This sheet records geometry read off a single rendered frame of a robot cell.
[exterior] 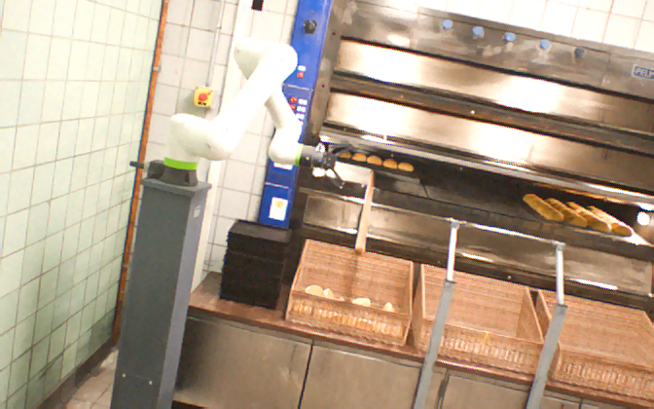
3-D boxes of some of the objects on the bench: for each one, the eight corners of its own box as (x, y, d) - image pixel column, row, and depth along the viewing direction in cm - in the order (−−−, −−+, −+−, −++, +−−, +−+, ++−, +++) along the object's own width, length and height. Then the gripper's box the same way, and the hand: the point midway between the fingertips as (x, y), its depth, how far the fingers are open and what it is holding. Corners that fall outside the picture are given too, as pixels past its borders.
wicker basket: (296, 287, 339) (306, 238, 334) (402, 311, 336) (414, 261, 331) (282, 321, 291) (294, 263, 286) (405, 349, 288) (419, 290, 283)
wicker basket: (408, 313, 335) (419, 262, 331) (515, 335, 333) (528, 285, 329) (414, 351, 288) (427, 292, 283) (538, 377, 285) (555, 319, 281)
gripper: (321, 129, 275) (371, 138, 274) (309, 185, 279) (358, 196, 278) (319, 130, 267) (370, 140, 266) (308, 188, 272) (357, 199, 270)
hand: (361, 167), depth 272 cm, fingers open, 13 cm apart
